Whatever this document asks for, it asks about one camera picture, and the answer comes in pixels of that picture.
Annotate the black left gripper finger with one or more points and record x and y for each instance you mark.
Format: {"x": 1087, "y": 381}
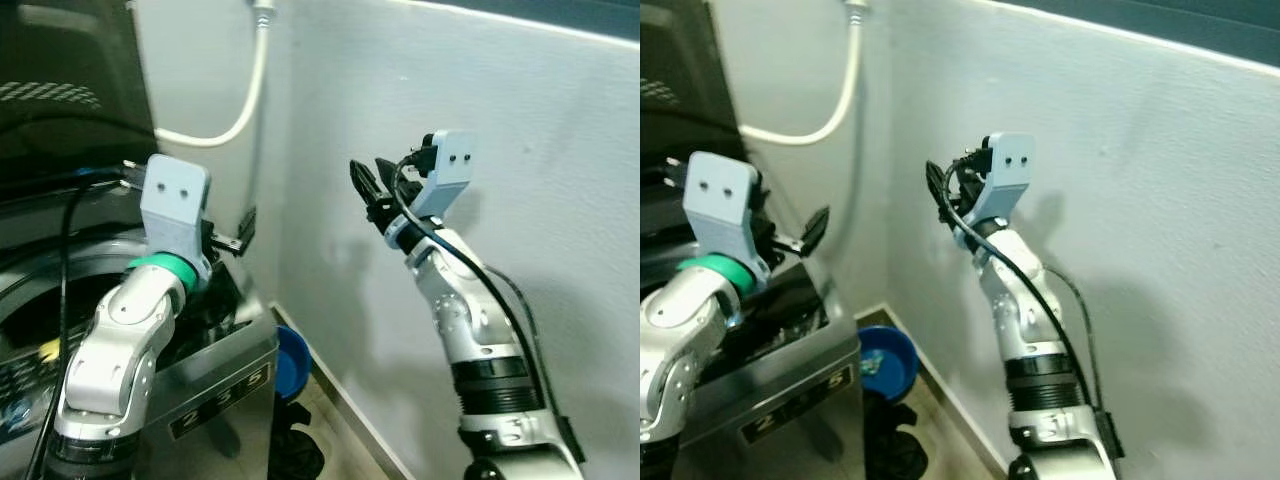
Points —
{"x": 815, "y": 228}
{"x": 247, "y": 226}

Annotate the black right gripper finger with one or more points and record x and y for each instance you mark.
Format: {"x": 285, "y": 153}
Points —
{"x": 936, "y": 185}
{"x": 387, "y": 177}
{"x": 957, "y": 175}
{"x": 362, "y": 182}

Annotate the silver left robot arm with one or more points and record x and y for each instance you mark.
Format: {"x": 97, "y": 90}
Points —
{"x": 120, "y": 335}
{"x": 675, "y": 350}

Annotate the silver top-load washing machine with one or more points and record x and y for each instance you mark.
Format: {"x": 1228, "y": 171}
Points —
{"x": 800, "y": 390}
{"x": 215, "y": 390}

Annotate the blue plastic basin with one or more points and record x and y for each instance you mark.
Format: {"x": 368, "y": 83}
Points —
{"x": 888, "y": 362}
{"x": 291, "y": 362}

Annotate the dark glass washer lid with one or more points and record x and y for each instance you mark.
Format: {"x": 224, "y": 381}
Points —
{"x": 70, "y": 90}
{"x": 680, "y": 80}

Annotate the grey metal water tap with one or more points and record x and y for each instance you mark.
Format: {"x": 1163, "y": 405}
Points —
{"x": 264, "y": 10}
{"x": 857, "y": 10}

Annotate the black plastic bag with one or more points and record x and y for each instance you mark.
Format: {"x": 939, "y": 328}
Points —
{"x": 296, "y": 445}
{"x": 895, "y": 445}

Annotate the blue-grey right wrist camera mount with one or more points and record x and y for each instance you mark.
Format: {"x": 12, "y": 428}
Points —
{"x": 445, "y": 175}
{"x": 1005, "y": 175}

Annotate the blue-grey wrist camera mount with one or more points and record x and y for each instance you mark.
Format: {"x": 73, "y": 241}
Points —
{"x": 445, "y": 175}
{"x": 1005, "y": 175}
{"x": 175, "y": 205}
{"x": 722, "y": 205}

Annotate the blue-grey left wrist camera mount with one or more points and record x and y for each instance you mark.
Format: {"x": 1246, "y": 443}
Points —
{"x": 175, "y": 205}
{"x": 722, "y": 205}

